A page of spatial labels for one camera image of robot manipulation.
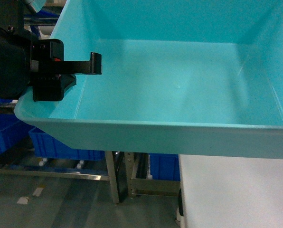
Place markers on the blue bin under table centre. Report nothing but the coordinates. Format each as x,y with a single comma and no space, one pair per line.
46,146

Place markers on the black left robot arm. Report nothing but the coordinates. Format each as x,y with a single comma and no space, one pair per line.
25,60

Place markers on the blue bin under table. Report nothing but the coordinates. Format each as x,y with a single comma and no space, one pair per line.
46,146
12,130
164,167

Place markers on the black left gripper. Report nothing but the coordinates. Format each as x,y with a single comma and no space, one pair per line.
46,82

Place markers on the blue bin under table left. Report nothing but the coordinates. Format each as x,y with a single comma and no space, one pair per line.
12,130

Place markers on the blue bin under table right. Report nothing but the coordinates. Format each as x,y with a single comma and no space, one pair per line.
164,167

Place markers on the teal plastic bin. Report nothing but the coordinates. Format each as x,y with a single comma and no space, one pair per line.
201,77

